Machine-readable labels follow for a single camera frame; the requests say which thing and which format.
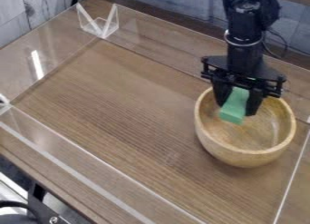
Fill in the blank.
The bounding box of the black cable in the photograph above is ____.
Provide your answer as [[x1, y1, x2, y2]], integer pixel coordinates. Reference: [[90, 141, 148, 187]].
[[0, 200, 30, 217]]

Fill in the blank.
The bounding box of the wooden bowl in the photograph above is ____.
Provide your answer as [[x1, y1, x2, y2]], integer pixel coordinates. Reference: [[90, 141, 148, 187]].
[[193, 88, 296, 168]]

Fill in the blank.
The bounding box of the clear acrylic corner bracket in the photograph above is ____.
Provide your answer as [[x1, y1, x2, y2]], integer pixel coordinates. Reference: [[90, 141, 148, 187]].
[[76, 3, 118, 39]]

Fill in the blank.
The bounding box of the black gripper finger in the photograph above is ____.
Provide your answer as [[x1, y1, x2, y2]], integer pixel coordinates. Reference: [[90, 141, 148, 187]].
[[212, 78, 232, 106], [245, 88, 264, 116]]

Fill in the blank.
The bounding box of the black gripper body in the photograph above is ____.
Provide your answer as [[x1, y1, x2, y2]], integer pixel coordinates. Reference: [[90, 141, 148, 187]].
[[200, 44, 287, 98]]

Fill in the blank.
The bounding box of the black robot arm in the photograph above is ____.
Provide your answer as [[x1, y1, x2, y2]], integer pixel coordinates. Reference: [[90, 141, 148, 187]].
[[200, 0, 287, 116]]

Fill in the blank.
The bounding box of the clear acrylic tray wall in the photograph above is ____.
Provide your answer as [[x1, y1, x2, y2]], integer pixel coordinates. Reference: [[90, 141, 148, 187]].
[[0, 94, 205, 224]]

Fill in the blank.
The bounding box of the black table frame leg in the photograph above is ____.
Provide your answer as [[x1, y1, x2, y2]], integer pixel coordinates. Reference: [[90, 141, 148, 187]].
[[28, 182, 76, 224]]

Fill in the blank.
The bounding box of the green rectangular block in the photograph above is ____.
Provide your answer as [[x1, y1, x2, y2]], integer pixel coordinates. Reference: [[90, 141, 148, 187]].
[[219, 87, 249, 124]]

